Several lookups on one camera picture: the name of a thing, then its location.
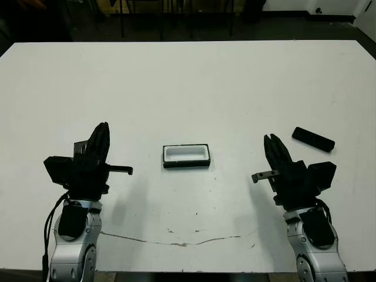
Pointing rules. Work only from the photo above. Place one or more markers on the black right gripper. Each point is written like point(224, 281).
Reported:
point(296, 188)

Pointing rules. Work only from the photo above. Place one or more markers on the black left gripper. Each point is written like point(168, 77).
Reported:
point(88, 182)

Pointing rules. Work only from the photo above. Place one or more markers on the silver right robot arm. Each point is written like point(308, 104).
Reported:
point(317, 258)

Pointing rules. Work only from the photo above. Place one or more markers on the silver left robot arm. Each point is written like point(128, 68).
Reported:
point(73, 252)

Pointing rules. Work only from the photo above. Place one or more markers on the black box with white insert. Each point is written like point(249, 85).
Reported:
point(185, 164)

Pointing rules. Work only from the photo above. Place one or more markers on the black metal chair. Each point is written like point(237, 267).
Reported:
point(121, 17)

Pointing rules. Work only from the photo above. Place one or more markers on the black bin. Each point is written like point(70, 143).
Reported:
point(254, 8)

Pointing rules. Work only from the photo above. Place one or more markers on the white cabinet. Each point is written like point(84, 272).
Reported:
point(365, 20)

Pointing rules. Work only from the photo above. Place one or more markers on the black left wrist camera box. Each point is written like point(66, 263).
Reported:
point(58, 170)

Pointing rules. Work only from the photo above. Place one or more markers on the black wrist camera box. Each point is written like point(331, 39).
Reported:
point(323, 173)
point(58, 170)

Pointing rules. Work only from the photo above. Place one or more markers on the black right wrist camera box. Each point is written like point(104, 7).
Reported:
point(323, 173)

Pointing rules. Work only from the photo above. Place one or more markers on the black round wall knob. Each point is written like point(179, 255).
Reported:
point(319, 10)

